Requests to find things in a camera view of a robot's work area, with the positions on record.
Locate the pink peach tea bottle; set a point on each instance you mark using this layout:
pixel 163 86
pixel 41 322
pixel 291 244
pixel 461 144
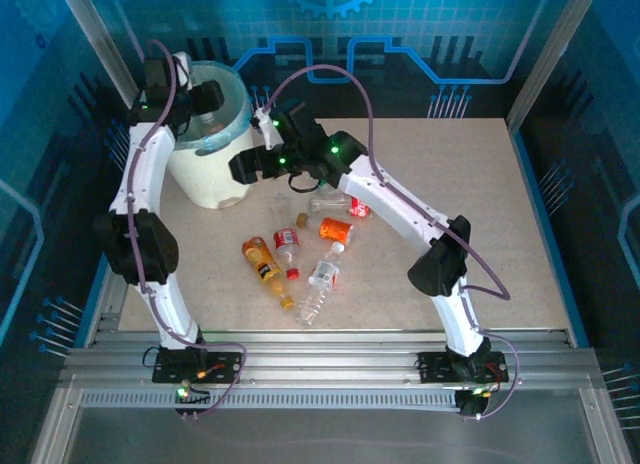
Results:
pixel 210 124

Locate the beige Nescafe bottle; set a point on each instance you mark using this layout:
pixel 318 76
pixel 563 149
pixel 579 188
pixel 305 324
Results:
pixel 302 219

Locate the clear Coke bottle red label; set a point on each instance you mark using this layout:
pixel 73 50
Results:
pixel 360 207

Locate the Coke bottle with red cap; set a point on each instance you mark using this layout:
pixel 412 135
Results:
pixel 286 238

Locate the clear water bottle white label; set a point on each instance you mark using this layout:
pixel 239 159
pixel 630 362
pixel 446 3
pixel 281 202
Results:
pixel 322 276

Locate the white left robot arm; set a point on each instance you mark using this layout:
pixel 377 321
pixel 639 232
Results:
pixel 145 169

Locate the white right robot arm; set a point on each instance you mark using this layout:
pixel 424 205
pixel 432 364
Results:
pixel 390 194

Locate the blue bin liner bag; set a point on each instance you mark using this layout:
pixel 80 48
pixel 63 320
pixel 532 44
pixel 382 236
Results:
pixel 235 104

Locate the white plastic bin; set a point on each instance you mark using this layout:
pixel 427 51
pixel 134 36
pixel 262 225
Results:
pixel 210 179

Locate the orange juice bottle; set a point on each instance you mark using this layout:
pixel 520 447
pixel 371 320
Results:
pixel 265 269

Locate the aluminium corner post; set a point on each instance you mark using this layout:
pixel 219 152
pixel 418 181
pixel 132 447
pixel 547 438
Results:
pixel 95 39
pixel 555 49

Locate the aluminium rail frame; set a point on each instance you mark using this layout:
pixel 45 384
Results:
pixel 330 359

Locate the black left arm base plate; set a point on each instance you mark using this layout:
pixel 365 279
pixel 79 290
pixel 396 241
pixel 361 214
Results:
pixel 225 359

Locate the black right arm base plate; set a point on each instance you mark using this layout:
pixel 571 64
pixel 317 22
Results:
pixel 435 366

